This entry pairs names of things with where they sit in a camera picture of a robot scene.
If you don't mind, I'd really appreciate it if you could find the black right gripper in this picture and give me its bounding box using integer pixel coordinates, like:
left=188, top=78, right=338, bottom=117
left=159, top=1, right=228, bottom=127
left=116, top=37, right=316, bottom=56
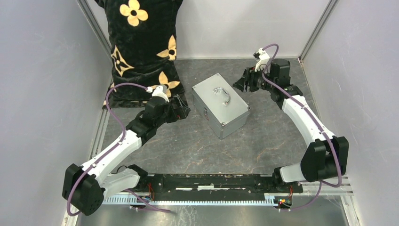
left=232, top=65, right=276, bottom=93

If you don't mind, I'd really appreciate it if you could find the silver metal case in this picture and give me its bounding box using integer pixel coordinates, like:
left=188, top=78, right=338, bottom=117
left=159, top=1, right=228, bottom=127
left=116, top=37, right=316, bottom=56
left=192, top=73, right=250, bottom=140

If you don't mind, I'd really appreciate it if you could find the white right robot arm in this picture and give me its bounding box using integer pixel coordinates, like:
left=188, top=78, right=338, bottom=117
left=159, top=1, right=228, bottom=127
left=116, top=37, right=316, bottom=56
left=233, top=58, right=349, bottom=192

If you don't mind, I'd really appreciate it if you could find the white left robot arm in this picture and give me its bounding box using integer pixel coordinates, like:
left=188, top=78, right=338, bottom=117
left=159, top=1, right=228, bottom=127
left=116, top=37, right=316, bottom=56
left=62, top=95, right=191, bottom=216

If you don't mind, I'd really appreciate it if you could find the black floral velvet cloth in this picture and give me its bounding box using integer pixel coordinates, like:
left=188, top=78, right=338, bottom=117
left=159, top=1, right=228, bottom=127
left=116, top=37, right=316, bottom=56
left=97, top=0, right=185, bottom=108

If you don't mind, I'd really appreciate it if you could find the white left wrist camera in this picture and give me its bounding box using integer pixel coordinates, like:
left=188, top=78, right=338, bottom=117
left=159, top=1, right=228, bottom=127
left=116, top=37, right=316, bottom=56
left=146, top=85, right=169, bottom=103

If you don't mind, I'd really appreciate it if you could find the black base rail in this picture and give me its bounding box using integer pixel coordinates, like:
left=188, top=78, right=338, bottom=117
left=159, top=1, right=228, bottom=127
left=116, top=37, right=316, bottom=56
left=132, top=173, right=303, bottom=201

